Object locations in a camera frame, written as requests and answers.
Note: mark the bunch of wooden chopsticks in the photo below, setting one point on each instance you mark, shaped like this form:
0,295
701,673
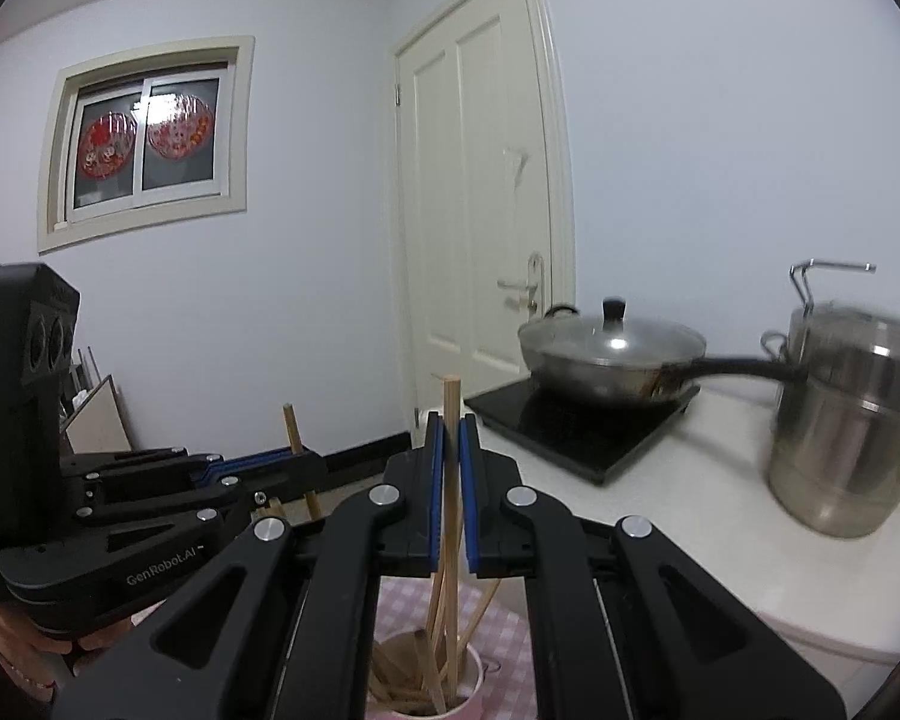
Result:
401,679

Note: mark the metal rack rods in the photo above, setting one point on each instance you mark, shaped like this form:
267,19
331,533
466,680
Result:
88,369

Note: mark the red round window decal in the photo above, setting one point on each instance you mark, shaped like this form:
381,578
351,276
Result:
109,144

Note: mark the cream framed window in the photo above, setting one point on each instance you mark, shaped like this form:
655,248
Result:
150,199

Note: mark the person's left hand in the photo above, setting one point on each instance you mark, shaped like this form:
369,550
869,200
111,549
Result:
37,652

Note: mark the stainless steel steamer pot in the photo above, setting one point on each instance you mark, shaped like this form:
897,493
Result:
847,450

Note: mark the cream panel door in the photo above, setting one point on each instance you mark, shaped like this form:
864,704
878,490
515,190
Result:
480,165

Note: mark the glass wok lid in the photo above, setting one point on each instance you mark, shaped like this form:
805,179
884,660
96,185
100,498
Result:
615,341

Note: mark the white door hook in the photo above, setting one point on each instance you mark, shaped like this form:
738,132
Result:
517,161

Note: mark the white counter cabinet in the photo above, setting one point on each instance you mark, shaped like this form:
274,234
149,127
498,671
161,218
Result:
720,532

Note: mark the red rabbit window decal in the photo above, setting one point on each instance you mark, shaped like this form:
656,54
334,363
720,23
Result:
181,127

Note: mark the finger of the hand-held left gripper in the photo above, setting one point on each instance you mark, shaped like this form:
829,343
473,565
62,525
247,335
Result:
255,459
195,514

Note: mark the slim wooden chopstick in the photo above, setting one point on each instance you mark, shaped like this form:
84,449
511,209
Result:
452,397
292,427

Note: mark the black induction cooktop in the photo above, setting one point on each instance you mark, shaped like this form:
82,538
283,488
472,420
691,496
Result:
570,435

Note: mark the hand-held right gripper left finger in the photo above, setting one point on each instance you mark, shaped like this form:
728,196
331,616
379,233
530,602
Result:
435,480

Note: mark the pink cup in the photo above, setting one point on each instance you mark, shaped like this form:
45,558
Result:
474,681

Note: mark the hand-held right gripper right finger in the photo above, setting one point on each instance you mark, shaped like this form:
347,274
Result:
471,480

